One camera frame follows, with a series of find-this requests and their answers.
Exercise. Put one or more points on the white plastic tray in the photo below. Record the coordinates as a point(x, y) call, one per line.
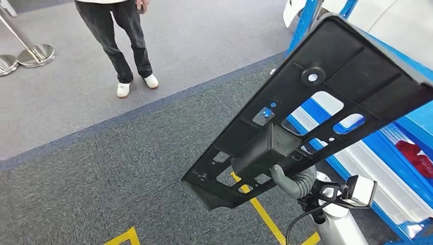
point(372, 175)

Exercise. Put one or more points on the black plastic panel part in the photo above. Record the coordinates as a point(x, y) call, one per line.
point(355, 61)

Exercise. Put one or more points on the yellow floor tape square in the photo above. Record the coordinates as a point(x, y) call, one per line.
point(128, 236)

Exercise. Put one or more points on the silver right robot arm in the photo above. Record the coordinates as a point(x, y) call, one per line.
point(338, 226)

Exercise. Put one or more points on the person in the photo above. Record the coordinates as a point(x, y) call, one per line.
point(115, 33)

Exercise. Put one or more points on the blue metal shelf rack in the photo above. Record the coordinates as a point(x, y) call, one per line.
point(419, 125)

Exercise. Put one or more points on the red item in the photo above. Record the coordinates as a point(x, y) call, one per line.
point(414, 159)

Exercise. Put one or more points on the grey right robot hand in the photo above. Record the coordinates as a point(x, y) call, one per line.
point(299, 186)

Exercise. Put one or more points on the chrome stanchion post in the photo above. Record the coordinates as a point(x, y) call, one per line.
point(6, 66)
point(35, 54)

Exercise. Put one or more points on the person's hand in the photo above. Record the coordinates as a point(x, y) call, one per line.
point(142, 6)

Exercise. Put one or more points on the white car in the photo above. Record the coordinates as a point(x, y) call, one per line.
point(399, 30)

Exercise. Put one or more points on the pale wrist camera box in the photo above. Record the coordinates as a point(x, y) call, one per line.
point(362, 191)

